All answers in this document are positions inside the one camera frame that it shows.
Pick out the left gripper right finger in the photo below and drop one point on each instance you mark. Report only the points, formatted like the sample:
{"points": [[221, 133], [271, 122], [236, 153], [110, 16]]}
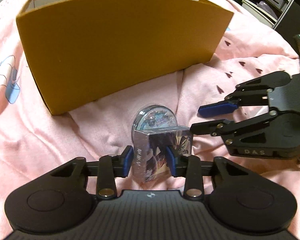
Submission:
{"points": [[189, 167]]}

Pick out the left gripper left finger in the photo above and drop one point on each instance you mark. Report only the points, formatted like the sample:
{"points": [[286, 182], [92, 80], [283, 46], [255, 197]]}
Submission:
{"points": [[111, 167]]}

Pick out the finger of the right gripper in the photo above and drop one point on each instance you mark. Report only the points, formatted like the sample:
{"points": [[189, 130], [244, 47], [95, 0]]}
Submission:
{"points": [[215, 109], [213, 128]]}

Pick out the purple anime card box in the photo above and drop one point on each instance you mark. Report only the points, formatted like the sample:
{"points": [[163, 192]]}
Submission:
{"points": [[150, 146]]}

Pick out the clear glitter round case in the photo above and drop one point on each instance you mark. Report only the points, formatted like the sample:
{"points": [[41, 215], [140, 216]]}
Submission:
{"points": [[153, 116]]}

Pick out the pink patterned bed sheet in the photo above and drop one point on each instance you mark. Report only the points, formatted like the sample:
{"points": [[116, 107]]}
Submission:
{"points": [[33, 142]]}

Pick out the orange cardboard storage box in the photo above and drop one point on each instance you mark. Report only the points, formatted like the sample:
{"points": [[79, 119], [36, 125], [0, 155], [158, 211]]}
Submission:
{"points": [[79, 51]]}

